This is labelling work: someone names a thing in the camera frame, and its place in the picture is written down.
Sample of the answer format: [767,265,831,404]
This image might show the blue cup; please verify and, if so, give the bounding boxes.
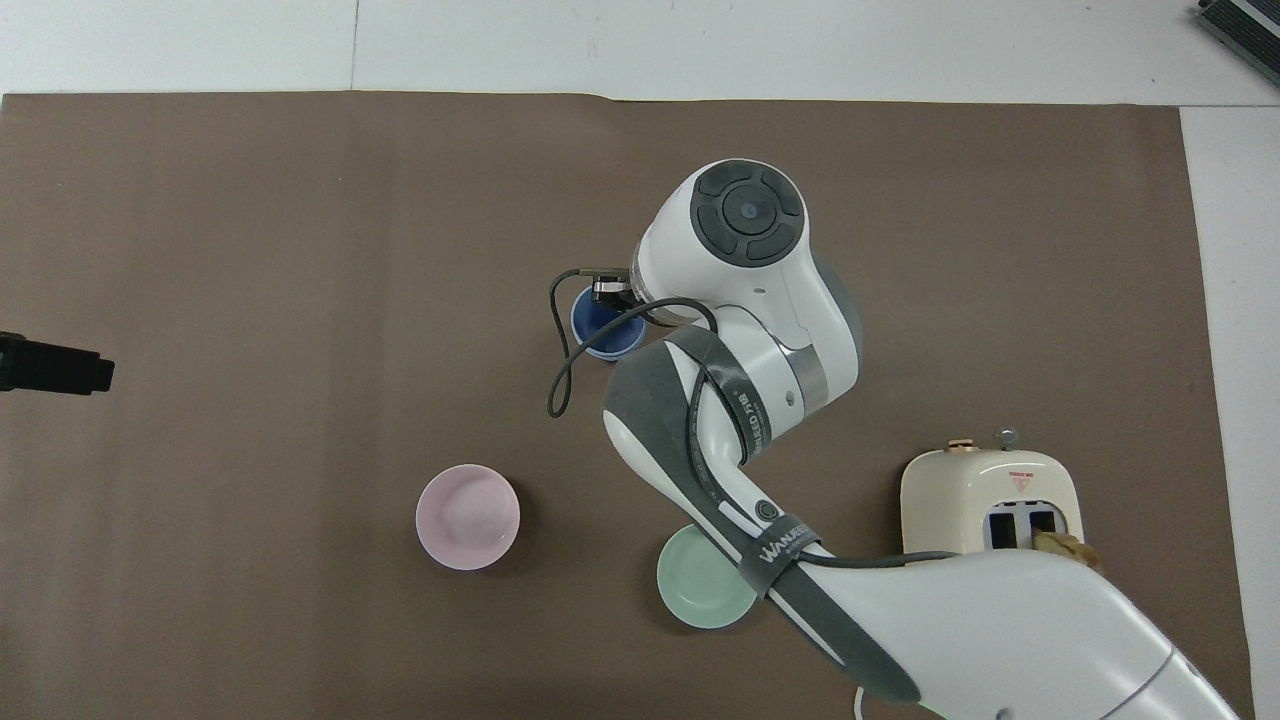
[570,285,648,362]

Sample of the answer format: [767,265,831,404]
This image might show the pink cup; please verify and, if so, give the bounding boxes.
[415,463,521,572]

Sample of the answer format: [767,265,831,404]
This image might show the cream toaster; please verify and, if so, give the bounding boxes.
[900,428,1087,561]

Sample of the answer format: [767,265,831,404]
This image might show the bread slice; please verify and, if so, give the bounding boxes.
[1035,532,1101,571]

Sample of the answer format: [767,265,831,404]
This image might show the grey ribbed metal device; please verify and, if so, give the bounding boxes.
[1195,0,1280,58]

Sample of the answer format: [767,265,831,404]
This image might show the black cable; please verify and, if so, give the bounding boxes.
[546,266,963,573]

